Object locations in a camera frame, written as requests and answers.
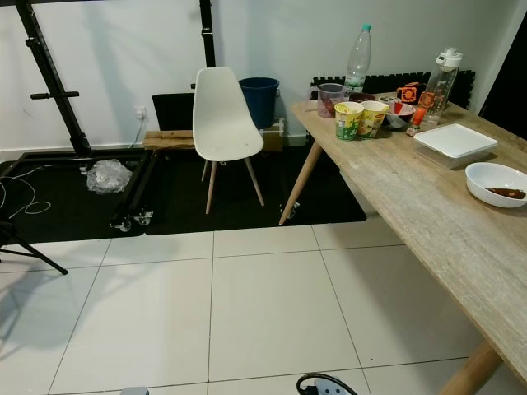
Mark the yellow Maggi noodle cup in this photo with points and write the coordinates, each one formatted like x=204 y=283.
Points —
x=376 y=119
x=348 y=121

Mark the black folding chair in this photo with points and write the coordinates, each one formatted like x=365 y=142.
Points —
x=8 y=234

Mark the crumpled clear plastic bag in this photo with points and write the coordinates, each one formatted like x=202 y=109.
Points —
x=109 y=177

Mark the wooden plank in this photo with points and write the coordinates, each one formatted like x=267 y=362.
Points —
x=169 y=140

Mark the black flat panel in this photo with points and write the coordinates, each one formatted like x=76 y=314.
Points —
x=173 y=113

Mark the white plastic chair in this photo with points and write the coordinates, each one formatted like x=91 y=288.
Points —
x=224 y=119

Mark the dark blue plastic bucket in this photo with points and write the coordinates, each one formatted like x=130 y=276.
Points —
x=262 y=100

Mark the purple plastic measuring jug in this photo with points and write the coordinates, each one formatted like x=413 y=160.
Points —
x=331 y=100

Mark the maroon small bowl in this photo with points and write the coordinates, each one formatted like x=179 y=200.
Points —
x=362 y=96

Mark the clear teal-capped water bottle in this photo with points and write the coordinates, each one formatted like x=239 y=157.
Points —
x=358 y=59

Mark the pink bowl with food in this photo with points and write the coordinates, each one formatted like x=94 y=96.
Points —
x=401 y=113

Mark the black foam puzzle mat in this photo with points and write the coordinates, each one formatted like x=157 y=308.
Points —
x=395 y=80

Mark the small orange bottle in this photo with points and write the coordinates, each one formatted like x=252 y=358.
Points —
x=419 y=118

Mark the wooden dining table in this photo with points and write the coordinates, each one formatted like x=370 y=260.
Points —
x=445 y=239

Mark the clear bottle with white lid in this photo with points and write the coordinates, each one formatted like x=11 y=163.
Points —
x=440 y=86

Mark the white lidded food container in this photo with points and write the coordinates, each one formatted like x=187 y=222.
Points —
x=454 y=141

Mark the white bowl with brown food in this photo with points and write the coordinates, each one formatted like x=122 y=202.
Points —
x=494 y=177

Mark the black metal rack frame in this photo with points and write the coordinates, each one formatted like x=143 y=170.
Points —
x=59 y=82

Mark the white wall socket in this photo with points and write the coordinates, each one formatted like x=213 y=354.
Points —
x=140 y=112

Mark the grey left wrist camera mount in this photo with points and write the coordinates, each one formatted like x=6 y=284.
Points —
x=134 y=392

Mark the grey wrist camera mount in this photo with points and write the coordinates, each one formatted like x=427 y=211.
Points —
x=321 y=388
x=134 y=392

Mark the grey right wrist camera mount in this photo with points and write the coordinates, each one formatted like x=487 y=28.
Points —
x=321 y=388

